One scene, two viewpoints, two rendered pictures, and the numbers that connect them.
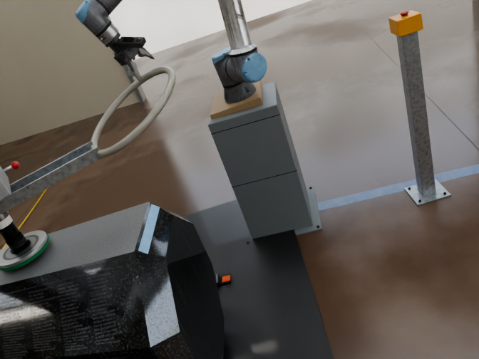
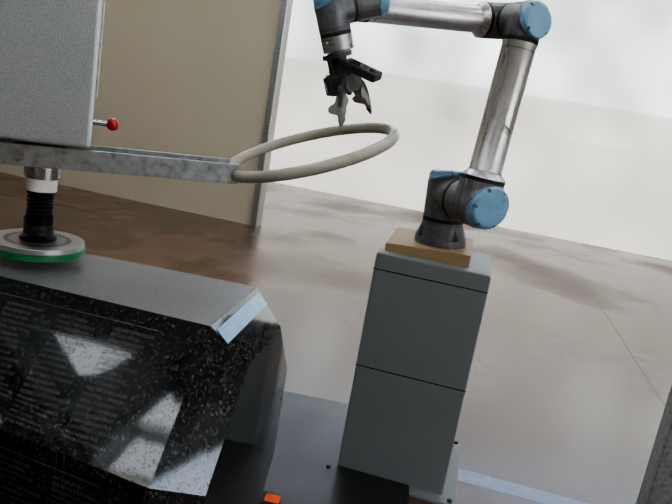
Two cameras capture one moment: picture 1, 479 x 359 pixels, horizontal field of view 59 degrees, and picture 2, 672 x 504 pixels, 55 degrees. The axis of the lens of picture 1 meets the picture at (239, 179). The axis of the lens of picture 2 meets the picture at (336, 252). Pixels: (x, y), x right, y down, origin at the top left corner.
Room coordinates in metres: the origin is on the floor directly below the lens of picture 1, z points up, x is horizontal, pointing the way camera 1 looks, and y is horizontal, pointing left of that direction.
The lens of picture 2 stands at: (0.04, 0.25, 1.31)
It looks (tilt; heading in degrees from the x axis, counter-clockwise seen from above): 13 degrees down; 359
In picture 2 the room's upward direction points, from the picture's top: 10 degrees clockwise
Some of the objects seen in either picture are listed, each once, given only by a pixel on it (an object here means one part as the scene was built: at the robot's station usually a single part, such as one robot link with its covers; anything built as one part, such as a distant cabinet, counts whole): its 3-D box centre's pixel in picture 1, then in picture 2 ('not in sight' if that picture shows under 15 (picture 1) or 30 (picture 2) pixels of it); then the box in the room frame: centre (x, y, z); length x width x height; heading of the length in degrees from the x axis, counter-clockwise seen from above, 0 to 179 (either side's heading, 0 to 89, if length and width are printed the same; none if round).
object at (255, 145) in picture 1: (263, 162); (415, 359); (2.38, -0.18, 0.43); 0.50 x 0.50 x 0.85; 77
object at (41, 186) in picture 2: (1, 221); (41, 182); (1.56, 0.93, 1.02); 0.07 x 0.07 x 0.04
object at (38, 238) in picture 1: (21, 248); (37, 241); (1.56, 0.93, 0.88); 0.21 x 0.21 x 0.01
